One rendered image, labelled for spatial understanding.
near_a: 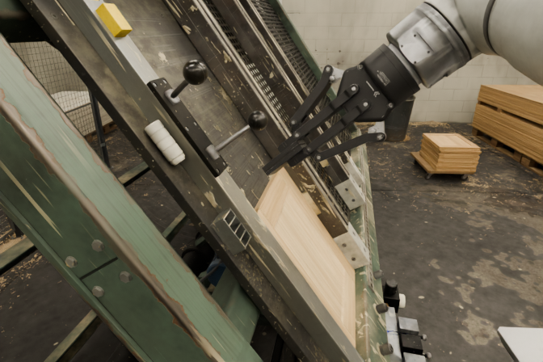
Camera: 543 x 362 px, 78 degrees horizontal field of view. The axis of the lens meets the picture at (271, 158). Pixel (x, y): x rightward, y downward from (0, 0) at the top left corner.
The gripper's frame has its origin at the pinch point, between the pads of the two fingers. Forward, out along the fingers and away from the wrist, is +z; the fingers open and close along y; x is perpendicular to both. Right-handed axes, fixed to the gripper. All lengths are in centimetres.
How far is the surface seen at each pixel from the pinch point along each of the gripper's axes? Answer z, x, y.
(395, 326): 24, 58, 53
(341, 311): 23, 32, 34
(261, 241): 16.7, 8.6, 8.3
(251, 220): 16.1, 8.7, 4.2
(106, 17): 9.5, -5.2, -35.7
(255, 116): 3.2, 8.3, -10.5
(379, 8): -78, 534, -178
